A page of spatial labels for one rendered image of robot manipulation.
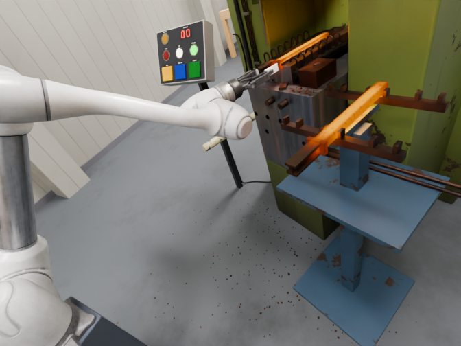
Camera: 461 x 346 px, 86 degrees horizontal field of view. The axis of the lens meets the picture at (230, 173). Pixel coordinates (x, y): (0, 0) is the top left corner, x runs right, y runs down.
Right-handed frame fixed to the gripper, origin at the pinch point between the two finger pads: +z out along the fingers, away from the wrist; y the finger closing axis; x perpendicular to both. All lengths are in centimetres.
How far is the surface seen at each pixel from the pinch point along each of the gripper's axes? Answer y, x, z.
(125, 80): -302, -37, 1
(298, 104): 15.4, -12.3, -0.8
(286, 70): 5.2, -2.0, 5.2
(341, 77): 22.1, -8.4, 16.4
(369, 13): 30.1, 12.0, 19.1
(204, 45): -40.4, 10.4, -2.9
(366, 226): 59, -27, -26
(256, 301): 19, -100, -53
